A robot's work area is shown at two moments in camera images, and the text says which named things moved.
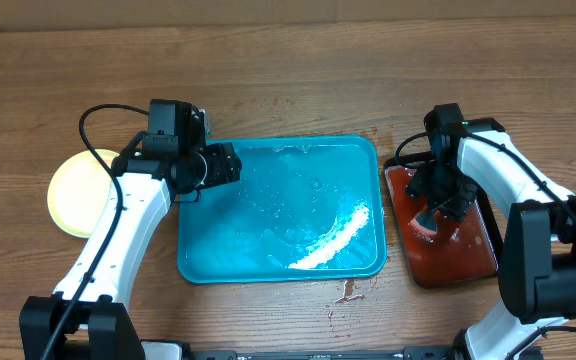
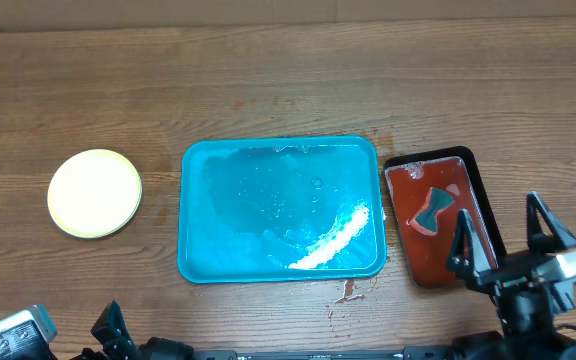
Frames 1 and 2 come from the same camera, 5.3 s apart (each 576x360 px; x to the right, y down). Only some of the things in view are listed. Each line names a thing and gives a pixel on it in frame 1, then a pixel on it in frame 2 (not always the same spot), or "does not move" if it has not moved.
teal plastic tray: x=301 y=209 does not move
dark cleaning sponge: x=425 y=222 does not move
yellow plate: x=77 y=192 does not move
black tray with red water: x=459 y=251 does not move
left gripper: x=225 y=165 -> x=116 y=344
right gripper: x=457 y=207 -> x=469 y=256
